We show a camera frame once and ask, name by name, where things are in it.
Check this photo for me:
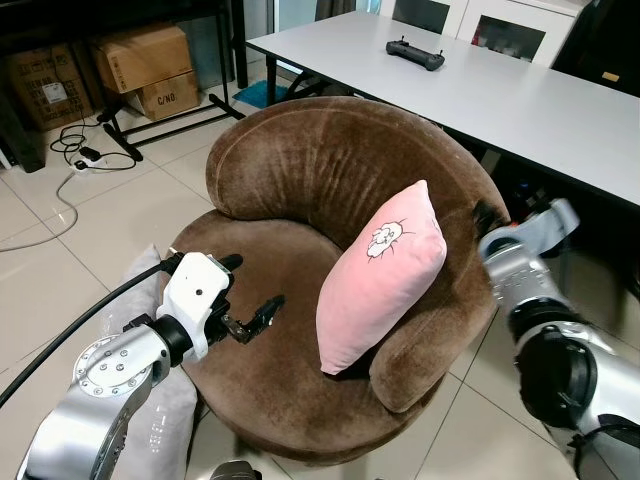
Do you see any grey pillow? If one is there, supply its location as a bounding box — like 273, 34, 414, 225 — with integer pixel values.
100, 245, 201, 480

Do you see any pink pillow with cartoon print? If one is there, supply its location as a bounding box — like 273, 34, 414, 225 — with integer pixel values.
317, 180, 448, 377

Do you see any teal floor mat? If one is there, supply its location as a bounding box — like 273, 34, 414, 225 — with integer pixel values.
234, 80, 293, 108

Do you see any white table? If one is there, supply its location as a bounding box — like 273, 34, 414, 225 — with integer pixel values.
245, 10, 640, 207

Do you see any silver left robot leg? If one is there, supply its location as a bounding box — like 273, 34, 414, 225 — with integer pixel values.
209, 460, 262, 480

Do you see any white power strip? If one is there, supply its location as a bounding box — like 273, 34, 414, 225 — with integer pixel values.
74, 147, 107, 170

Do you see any cardboard box with black print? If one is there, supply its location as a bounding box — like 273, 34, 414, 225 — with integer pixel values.
130, 72, 202, 122

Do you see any black remote controller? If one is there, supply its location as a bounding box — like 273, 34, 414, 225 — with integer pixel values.
386, 38, 447, 73

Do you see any white cabinet with glass doors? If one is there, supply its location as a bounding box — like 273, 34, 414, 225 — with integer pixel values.
380, 0, 593, 67

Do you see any plain brown cardboard box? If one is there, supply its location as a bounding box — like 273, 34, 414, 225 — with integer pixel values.
94, 24, 196, 96

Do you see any cardboard box with white label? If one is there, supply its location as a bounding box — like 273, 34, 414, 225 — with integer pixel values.
4, 44, 97, 132

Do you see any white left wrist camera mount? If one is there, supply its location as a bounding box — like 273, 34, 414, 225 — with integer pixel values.
157, 252, 237, 362

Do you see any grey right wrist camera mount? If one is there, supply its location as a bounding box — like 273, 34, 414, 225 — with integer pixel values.
506, 197, 582, 259

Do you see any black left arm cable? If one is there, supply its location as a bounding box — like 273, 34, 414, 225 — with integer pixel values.
0, 254, 187, 407

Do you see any black metal desk frame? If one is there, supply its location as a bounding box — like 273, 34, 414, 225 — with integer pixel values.
98, 0, 249, 162

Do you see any white floor cable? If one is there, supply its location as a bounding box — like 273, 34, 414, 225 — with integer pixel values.
0, 165, 87, 253

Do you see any black coiled floor cable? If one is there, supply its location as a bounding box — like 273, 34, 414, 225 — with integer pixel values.
49, 119, 139, 174

